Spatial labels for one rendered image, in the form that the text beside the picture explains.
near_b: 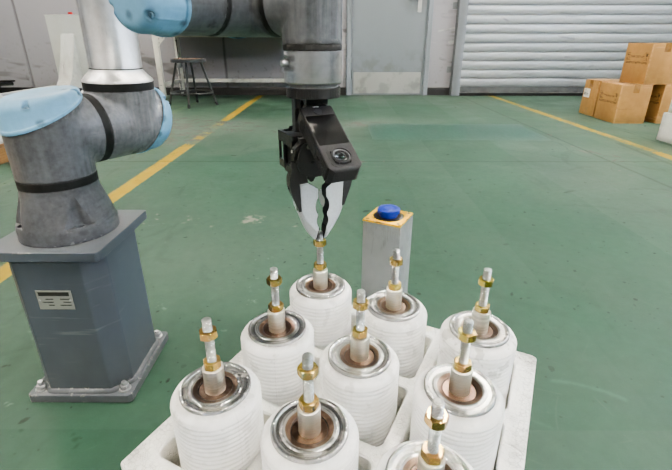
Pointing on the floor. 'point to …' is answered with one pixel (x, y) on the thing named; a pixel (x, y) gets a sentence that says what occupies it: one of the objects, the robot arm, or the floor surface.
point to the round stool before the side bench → (187, 80)
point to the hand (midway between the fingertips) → (321, 231)
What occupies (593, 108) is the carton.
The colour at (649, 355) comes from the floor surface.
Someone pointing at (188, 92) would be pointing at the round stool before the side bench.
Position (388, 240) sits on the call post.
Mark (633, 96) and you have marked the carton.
